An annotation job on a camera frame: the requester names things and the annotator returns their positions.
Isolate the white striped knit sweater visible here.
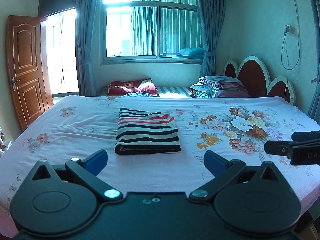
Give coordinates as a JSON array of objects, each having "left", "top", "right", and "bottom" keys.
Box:
[{"left": 114, "top": 108, "right": 181, "bottom": 155}]

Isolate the floral white bed sheet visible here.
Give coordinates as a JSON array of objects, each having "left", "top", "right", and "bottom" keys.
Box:
[{"left": 1, "top": 96, "right": 319, "bottom": 237}]

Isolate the stack of folded blankets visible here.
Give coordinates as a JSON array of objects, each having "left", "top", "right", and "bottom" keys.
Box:
[{"left": 189, "top": 75, "right": 251, "bottom": 98}]

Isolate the striped mattress pad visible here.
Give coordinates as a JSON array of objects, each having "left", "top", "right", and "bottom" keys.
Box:
[{"left": 157, "top": 86, "right": 191, "bottom": 99}]

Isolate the red white scalloped headboard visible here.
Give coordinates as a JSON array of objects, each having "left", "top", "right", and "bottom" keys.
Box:
[{"left": 223, "top": 56, "right": 296, "bottom": 105}]

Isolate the brown wooden door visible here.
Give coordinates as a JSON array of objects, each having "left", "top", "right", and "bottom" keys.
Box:
[{"left": 5, "top": 15, "right": 53, "bottom": 131}]

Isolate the blue pillow on windowsill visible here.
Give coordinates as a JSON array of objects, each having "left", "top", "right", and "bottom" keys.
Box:
[{"left": 178, "top": 48, "right": 205, "bottom": 57}]

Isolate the left teal curtain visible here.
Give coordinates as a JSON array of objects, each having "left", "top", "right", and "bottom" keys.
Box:
[{"left": 75, "top": 0, "right": 101, "bottom": 96}]

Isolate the teal curtain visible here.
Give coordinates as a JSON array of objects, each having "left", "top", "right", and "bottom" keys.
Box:
[
  {"left": 75, "top": 0, "right": 101, "bottom": 96},
  {"left": 196, "top": 0, "right": 227, "bottom": 77}
]

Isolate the right teal curtain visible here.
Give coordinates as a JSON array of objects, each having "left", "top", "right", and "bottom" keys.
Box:
[{"left": 196, "top": 0, "right": 227, "bottom": 77}]

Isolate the white wall cable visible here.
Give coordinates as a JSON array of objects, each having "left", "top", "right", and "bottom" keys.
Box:
[{"left": 280, "top": 0, "right": 302, "bottom": 100}]

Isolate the window with grey frame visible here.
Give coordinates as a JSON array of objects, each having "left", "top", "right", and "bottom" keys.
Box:
[{"left": 101, "top": 0, "right": 203, "bottom": 63}]

